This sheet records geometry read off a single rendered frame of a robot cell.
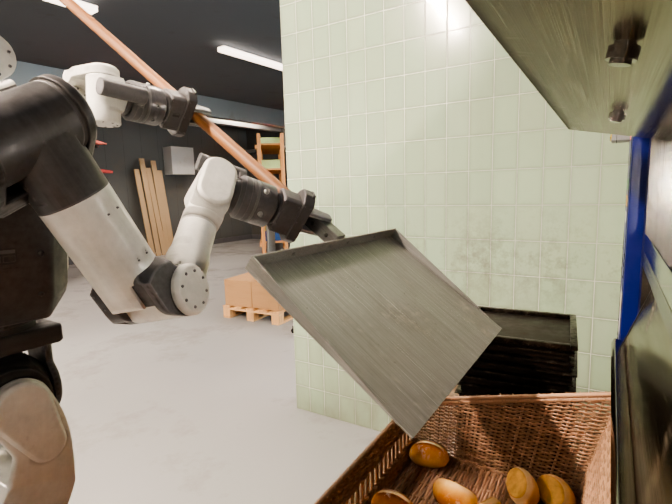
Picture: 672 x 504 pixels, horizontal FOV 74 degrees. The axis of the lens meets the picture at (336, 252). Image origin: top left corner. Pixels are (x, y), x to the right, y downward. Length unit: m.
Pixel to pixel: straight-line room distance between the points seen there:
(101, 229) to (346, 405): 2.14
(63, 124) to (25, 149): 0.05
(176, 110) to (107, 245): 0.60
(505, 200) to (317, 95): 1.09
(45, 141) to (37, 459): 0.49
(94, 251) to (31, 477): 0.40
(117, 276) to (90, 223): 0.08
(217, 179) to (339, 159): 1.55
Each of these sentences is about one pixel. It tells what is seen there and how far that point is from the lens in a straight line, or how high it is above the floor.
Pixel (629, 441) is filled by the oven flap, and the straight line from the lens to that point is 0.74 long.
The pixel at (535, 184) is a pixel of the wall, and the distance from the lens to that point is 2.02.
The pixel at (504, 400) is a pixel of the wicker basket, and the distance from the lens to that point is 1.18.
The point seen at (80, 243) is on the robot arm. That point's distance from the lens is 0.63.
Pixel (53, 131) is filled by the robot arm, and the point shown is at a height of 1.36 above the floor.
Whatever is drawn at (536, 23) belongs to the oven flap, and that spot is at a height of 1.39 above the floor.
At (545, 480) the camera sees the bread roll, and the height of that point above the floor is 0.64.
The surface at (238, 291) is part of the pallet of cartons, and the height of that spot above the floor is 0.29.
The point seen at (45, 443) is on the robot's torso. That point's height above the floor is 0.91.
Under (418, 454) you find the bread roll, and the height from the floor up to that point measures 0.62.
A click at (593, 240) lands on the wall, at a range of 2.01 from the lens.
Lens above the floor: 1.29
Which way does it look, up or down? 8 degrees down
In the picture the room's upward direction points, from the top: 2 degrees counter-clockwise
